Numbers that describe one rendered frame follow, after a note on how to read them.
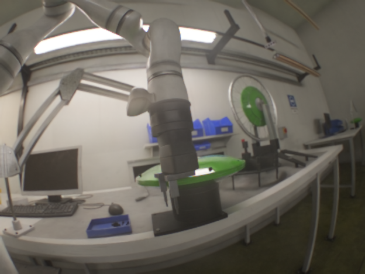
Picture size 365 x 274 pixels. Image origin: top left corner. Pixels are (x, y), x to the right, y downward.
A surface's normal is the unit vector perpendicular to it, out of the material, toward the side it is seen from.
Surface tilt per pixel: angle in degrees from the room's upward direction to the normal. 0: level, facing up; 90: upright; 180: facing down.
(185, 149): 70
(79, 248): 90
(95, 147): 90
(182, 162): 90
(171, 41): 105
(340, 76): 90
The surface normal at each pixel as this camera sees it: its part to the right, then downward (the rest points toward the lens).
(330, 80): -0.94, 0.11
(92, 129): 0.29, -0.16
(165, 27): 0.40, 0.11
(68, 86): 0.70, -0.20
